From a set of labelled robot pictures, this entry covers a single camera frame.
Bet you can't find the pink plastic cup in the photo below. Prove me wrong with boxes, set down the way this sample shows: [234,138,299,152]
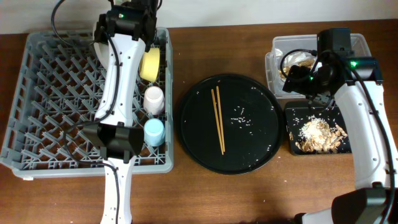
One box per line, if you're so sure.
[144,86,165,115]

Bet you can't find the grey plastic dishwasher rack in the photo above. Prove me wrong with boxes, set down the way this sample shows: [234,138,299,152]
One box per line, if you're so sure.
[0,27,174,179]

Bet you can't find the clear plastic storage bin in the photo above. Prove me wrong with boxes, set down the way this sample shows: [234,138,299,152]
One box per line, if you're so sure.
[265,34,372,100]

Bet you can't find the black rectangular tray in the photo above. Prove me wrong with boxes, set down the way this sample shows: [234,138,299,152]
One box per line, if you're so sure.
[284,101,351,156]

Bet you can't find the yellow bowl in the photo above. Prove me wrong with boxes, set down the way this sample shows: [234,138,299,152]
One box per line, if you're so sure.
[139,47,160,83]

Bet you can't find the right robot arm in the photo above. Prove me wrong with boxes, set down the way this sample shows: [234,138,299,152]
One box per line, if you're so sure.
[283,28,397,223]

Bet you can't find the white napkin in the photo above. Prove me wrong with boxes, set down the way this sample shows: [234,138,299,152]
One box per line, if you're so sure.
[275,49,316,73]

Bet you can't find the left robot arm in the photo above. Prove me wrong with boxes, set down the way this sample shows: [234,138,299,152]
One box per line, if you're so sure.
[83,0,161,223]

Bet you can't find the food scraps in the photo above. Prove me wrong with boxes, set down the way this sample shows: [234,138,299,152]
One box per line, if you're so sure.
[289,116,348,154]

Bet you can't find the blue plastic cup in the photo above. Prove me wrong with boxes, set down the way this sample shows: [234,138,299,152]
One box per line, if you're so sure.
[144,118,165,147]

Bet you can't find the gold snack wrapper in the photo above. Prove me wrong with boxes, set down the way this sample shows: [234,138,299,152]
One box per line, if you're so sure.
[282,58,315,75]

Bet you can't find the round black serving tray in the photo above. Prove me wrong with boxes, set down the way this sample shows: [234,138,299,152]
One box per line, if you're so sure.
[175,73,285,175]

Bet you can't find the grey round plate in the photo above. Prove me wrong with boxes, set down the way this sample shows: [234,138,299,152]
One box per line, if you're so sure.
[93,21,109,71]

